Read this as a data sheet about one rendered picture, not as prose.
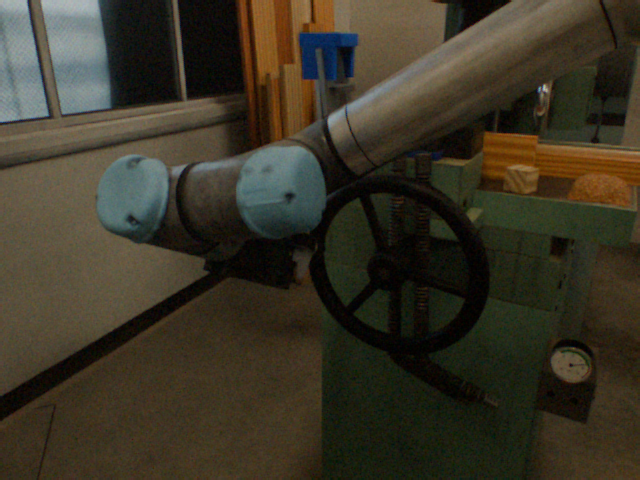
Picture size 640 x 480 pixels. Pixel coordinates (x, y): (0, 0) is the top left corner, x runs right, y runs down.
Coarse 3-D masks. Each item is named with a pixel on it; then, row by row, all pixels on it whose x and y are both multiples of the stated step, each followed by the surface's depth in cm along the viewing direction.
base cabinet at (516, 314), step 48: (336, 288) 105; (432, 288) 94; (336, 336) 109; (480, 336) 92; (528, 336) 88; (336, 384) 113; (384, 384) 106; (480, 384) 95; (528, 384) 90; (336, 432) 118; (384, 432) 110; (432, 432) 104; (480, 432) 98; (528, 432) 93
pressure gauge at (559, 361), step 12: (552, 348) 82; (564, 348) 79; (576, 348) 78; (588, 348) 79; (552, 360) 80; (564, 360) 79; (576, 360) 78; (588, 360) 77; (564, 372) 80; (576, 372) 79; (588, 372) 78
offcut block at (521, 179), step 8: (512, 168) 82; (520, 168) 82; (528, 168) 82; (536, 168) 82; (512, 176) 82; (520, 176) 81; (528, 176) 80; (536, 176) 82; (504, 184) 83; (512, 184) 82; (520, 184) 81; (528, 184) 81; (536, 184) 83; (520, 192) 82; (528, 192) 82
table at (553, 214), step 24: (480, 192) 84; (504, 192) 83; (552, 192) 82; (384, 216) 83; (408, 216) 81; (480, 216) 82; (504, 216) 83; (528, 216) 81; (552, 216) 79; (576, 216) 78; (600, 216) 76; (624, 216) 75; (456, 240) 78; (600, 240) 77; (624, 240) 76
